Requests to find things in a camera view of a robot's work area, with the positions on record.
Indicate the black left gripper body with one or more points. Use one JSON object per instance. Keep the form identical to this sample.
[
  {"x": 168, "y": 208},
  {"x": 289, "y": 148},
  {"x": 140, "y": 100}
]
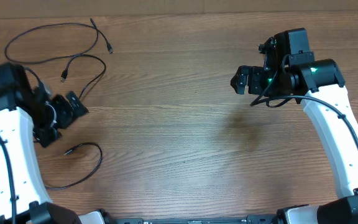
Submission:
[{"x": 63, "y": 111}]

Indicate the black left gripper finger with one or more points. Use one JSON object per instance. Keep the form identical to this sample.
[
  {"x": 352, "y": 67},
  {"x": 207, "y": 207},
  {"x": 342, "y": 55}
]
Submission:
[
  {"x": 78, "y": 108},
  {"x": 45, "y": 136}
]

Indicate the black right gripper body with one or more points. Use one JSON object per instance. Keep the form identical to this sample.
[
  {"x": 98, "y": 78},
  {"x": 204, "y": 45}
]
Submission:
[{"x": 267, "y": 83}]

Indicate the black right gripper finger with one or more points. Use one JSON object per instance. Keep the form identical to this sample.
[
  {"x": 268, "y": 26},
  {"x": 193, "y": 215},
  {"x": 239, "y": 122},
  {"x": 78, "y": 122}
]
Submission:
[
  {"x": 239, "y": 84},
  {"x": 243, "y": 72}
]

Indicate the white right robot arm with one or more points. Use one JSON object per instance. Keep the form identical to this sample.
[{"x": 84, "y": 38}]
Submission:
[{"x": 291, "y": 72}]

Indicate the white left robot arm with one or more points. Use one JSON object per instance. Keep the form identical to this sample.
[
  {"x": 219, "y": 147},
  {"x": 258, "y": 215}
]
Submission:
[{"x": 28, "y": 116}]

